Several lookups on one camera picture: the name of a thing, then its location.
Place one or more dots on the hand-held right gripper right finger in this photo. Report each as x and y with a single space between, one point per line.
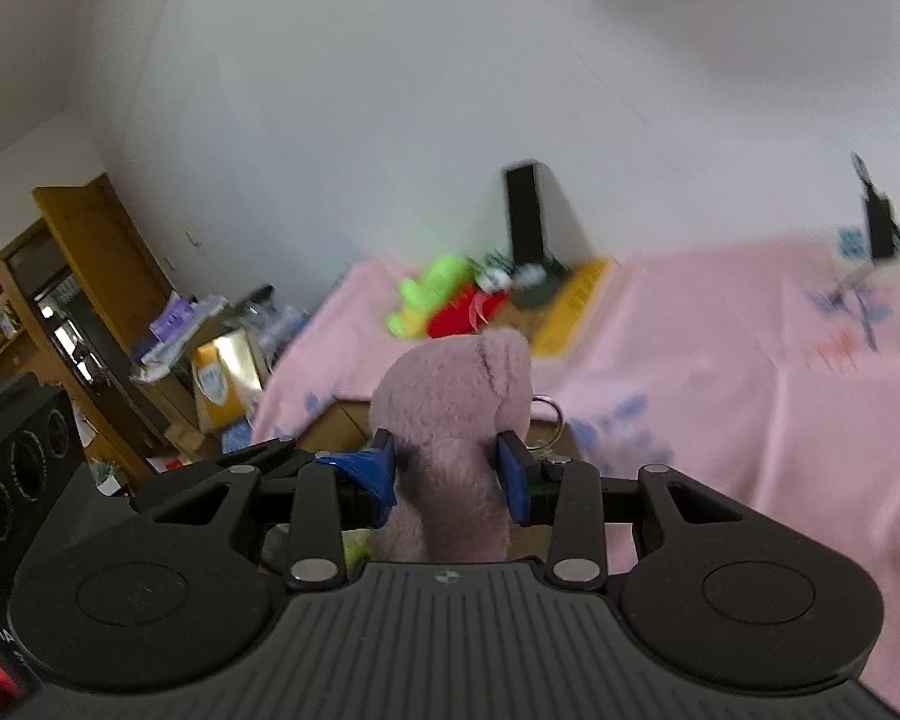
514 476

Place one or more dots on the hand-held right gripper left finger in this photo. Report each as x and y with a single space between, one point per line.
367 476

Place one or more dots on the pink plush bear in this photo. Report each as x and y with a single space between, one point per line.
450 405

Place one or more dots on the red panda plush toy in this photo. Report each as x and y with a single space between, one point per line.
457 319

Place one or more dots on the yellow bag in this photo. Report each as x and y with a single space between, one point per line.
225 382

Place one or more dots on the clear plastic bag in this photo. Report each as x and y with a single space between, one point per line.
277 330

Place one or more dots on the yellow flat box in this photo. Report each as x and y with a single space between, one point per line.
570 307

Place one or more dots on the bright green plush toy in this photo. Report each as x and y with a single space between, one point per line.
431 289

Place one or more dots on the pink printed bed sheet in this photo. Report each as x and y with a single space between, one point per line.
720 390

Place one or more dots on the purple white packet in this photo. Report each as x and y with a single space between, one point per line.
176 319

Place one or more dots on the black phone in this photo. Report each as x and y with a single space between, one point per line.
525 214

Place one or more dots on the wooden shelf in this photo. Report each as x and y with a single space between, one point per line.
105 255

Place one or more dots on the black speaker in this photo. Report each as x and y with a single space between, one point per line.
15 465

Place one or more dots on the white power strip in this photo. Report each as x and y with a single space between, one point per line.
851 244

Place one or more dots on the black charger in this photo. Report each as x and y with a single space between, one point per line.
879 225

